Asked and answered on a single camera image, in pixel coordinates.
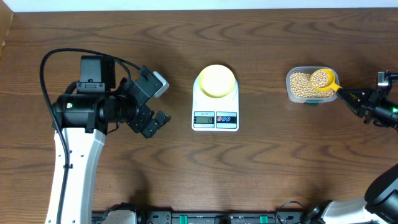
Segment left black cable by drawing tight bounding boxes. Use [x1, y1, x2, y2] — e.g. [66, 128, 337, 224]
[39, 47, 142, 224]

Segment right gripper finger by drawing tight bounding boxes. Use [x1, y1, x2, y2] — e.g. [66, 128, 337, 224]
[336, 88, 373, 100]
[340, 96, 364, 118]

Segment pale yellow bowl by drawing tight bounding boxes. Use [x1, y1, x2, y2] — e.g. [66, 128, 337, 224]
[198, 65, 236, 98]

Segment soybeans in container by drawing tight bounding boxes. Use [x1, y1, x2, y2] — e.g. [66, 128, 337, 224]
[290, 72, 335, 98]

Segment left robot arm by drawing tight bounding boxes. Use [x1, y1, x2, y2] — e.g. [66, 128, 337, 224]
[46, 55, 171, 223]

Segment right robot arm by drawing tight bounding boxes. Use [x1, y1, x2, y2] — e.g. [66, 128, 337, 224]
[304, 88, 397, 223]

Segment yellow measuring scoop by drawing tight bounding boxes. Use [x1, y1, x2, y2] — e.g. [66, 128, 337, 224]
[310, 68, 341, 91]

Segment clear plastic container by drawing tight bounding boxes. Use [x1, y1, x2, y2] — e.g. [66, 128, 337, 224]
[286, 66, 340, 104]

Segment white digital kitchen scale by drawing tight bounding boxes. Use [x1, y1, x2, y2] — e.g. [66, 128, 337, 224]
[191, 77, 239, 132]

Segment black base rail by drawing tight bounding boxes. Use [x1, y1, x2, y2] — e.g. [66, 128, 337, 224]
[91, 203, 304, 224]

